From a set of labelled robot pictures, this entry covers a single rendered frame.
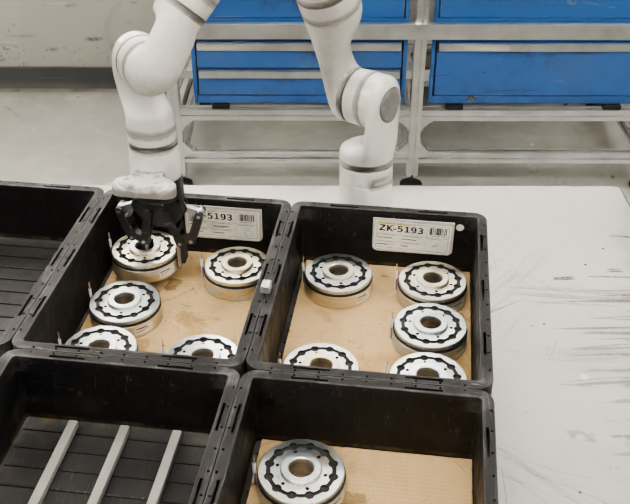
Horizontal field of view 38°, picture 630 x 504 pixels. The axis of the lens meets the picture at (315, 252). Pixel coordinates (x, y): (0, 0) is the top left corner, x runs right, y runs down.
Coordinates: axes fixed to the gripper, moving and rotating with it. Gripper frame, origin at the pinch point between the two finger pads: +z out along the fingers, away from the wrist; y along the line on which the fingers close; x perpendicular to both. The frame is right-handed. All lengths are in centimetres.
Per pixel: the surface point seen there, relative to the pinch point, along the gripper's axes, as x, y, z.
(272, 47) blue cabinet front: -172, 13, 35
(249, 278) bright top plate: 3.4, -13.8, 1.0
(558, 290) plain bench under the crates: -22, -64, 17
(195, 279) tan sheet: 0.4, -4.5, 4.2
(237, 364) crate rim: 30.5, -17.8, -5.8
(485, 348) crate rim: 22, -48, -4
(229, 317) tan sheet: 9.1, -11.8, 4.2
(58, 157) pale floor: -183, 99, 87
